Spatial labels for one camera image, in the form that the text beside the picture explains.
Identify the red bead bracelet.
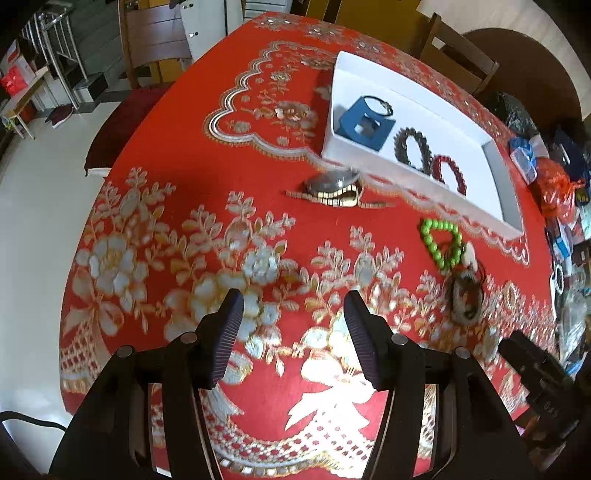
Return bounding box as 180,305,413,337
431,154,469,197

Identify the dark brown bead bracelet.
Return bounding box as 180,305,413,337
393,126,435,176

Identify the blue square hair claw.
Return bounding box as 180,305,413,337
337,95,396,152

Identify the black thin hair tie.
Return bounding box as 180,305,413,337
362,95,395,118

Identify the red floral tablecloth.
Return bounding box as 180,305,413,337
59,14,554,479

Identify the red plastic bag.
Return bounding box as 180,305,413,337
534,157,585,224

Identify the white shallow box tray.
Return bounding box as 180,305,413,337
322,51,524,240

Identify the blue tissue pack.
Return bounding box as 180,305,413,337
509,134,549,185

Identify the navy blue cloth bag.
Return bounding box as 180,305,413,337
550,130,590,184

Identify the black plastic bag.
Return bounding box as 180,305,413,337
490,92,539,140

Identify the dark wooden slat chair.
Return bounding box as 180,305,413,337
420,13,500,95

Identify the left brown wooden chair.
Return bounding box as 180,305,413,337
116,1,191,89

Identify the round dark table top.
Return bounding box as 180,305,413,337
465,28,582,130

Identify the white jacket on chair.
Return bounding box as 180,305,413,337
179,0,226,62

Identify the red bag on shelf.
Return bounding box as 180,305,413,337
1,65,27,97

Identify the metal stair railing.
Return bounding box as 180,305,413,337
22,1,89,110

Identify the grey braided hair tie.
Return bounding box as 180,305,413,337
448,269,486,326

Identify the green bead bracelet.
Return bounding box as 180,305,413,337
419,218,465,273

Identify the black cable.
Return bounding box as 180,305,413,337
0,410,68,434

